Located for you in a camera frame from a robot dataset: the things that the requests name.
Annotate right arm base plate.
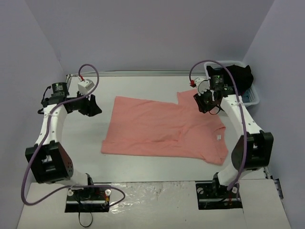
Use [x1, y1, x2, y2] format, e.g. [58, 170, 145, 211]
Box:
[195, 181, 243, 210]

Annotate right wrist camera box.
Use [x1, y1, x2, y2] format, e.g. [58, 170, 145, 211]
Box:
[194, 77, 210, 95]

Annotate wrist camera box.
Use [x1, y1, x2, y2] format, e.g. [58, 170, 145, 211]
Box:
[194, 77, 210, 95]
[78, 79, 95, 95]

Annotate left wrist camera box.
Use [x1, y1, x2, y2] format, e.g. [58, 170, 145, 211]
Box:
[78, 79, 95, 95]

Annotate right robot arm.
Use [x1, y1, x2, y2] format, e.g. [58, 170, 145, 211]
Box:
[192, 75, 274, 197]

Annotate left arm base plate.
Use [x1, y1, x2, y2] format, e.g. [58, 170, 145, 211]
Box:
[65, 185, 111, 213]

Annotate pink t shirt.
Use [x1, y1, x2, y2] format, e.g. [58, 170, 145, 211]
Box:
[101, 90, 228, 165]

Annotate black loop cable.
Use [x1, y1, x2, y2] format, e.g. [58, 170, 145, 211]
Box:
[77, 210, 94, 227]

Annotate black and red clothes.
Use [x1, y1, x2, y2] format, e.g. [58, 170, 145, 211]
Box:
[207, 64, 254, 95]

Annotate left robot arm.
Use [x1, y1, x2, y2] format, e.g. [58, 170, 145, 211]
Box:
[25, 80, 102, 199]

